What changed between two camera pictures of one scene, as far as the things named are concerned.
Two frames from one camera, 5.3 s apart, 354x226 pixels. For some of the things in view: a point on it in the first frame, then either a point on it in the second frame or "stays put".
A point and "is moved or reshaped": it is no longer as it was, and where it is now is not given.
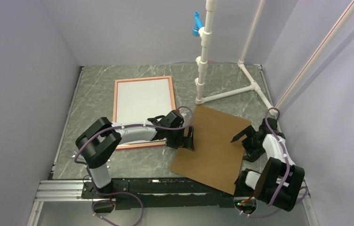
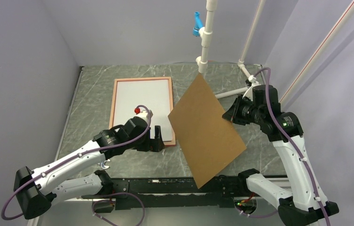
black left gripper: [186, 142] -> [155, 144]
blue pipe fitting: [198, 24] stays put
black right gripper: [255, 154] -> [232, 114]
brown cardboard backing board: [216, 161] is moved or reshaped
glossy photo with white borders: [142, 100] stays put
